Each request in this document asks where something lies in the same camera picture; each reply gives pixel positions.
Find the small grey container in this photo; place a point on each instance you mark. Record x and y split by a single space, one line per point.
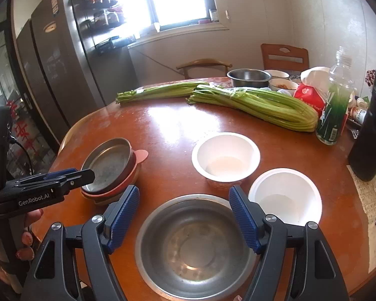
213 15

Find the white plastic bag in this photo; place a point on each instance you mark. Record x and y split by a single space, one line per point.
315 75

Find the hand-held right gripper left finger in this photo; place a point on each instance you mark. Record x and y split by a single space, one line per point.
122 219

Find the clear bottle green label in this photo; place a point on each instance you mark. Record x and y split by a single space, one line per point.
332 116

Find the small steel bowl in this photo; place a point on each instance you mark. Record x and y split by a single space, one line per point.
247 76

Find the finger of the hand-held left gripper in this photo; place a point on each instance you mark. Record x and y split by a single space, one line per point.
81 175
62 172

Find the thin celery bunch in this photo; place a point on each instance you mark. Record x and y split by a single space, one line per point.
163 91

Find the red paper decoration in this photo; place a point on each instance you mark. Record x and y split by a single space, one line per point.
20 128

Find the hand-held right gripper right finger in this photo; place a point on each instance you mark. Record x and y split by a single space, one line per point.
244 222

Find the small white bottle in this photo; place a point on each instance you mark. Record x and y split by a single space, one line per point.
358 114

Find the wooden chair with cutout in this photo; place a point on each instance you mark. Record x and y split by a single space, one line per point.
282 58

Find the person's left hand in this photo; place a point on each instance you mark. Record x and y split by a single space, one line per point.
26 252

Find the brown refrigerator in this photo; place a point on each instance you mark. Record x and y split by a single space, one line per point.
56 69

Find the black thermos flask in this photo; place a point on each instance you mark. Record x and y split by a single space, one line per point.
369 144

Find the white bowl with food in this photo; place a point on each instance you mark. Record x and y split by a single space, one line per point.
283 84

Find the black storage rack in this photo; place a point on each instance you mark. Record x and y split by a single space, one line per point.
106 18

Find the white paper bowl red print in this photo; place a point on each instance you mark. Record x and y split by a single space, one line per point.
225 150
285 194

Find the red white dotted item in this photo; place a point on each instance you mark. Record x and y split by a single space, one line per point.
370 76

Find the orange plastic plate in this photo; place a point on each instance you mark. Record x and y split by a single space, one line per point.
125 188

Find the curved-back wooden chair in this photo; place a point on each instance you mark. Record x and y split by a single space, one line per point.
203 64

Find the large steel bowl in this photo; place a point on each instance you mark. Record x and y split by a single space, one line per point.
191 250

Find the thick celery bunch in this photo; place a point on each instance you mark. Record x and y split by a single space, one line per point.
263 106

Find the red plastic bag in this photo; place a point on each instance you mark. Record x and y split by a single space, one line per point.
307 95

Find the round steel plate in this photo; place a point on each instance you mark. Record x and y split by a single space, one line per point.
109 163

